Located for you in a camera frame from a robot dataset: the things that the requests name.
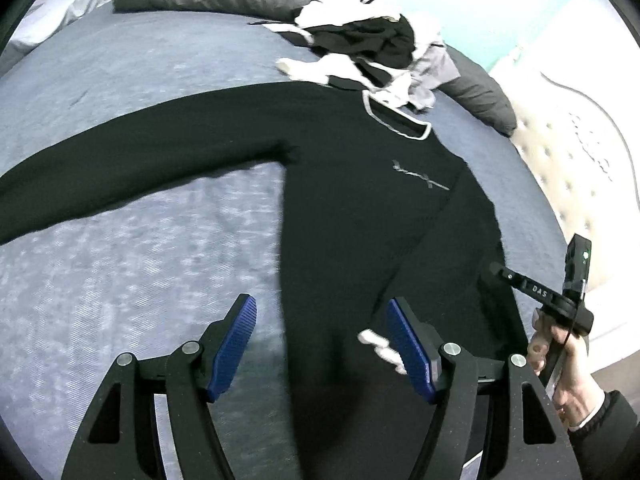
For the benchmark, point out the white tufted headboard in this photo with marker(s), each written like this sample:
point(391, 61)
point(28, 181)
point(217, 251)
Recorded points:
point(560, 160)

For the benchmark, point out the white and black garment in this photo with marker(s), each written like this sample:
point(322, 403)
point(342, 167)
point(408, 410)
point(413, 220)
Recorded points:
point(310, 67)

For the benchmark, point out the person's right hand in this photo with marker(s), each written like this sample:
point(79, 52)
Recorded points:
point(575, 385)

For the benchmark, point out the person's right forearm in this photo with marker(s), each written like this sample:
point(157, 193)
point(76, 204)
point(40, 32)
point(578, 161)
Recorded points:
point(610, 440)

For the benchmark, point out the black sweater with white trim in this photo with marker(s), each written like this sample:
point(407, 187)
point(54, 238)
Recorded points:
point(350, 210)

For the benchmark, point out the pale lilac pillow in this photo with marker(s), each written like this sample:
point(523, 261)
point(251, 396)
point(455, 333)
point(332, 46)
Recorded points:
point(60, 15)

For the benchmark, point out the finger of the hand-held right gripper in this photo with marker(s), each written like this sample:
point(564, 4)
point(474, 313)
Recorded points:
point(502, 274)

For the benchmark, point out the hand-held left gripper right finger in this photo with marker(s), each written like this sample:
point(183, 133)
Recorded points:
point(410, 350)

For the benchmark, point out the light grey garment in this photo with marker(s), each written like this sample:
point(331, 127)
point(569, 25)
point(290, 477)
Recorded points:
point(437, 67)

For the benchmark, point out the blue bed cover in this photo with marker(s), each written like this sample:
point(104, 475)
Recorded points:
point(125, 280)

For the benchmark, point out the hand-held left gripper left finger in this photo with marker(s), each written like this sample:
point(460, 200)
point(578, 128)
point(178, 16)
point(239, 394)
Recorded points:
point(235, 340)

